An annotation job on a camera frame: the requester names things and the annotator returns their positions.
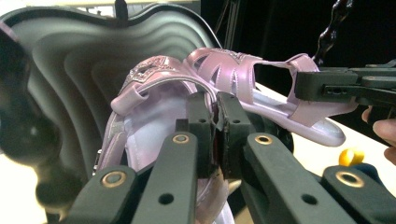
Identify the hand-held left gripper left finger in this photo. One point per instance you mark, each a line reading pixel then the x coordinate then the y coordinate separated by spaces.
pixel 202 143

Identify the red and black shoe rack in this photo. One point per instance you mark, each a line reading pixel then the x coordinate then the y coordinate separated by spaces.
pixel 77 62

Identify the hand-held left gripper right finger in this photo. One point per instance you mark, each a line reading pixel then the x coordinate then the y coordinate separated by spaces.
pixel 232 140

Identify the pink sandal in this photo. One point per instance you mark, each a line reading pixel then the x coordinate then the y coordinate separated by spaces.
pixel 146 124
pixel 230 71

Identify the navy and beige sneaker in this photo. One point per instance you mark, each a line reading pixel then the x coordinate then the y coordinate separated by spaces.
pixel 350 157

